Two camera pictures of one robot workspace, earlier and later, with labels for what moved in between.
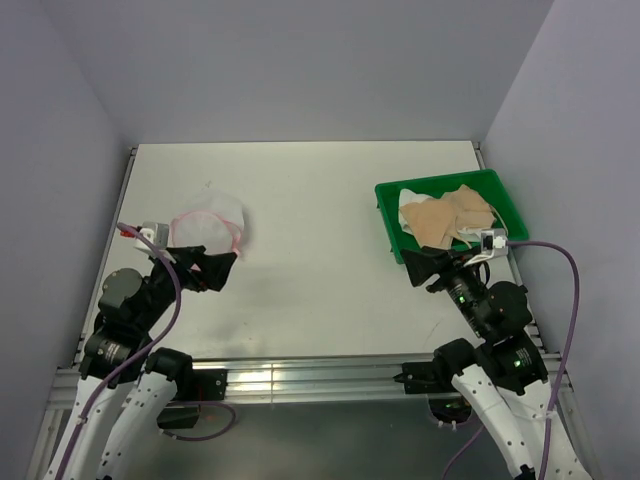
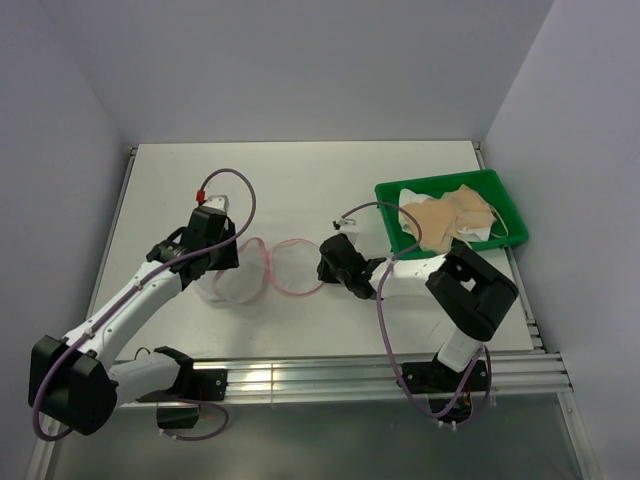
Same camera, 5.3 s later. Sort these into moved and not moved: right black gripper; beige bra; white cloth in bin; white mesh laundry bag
Moved: white mesh laundry bag; right black gripper
Not moved: white cloth in bin; beige bra
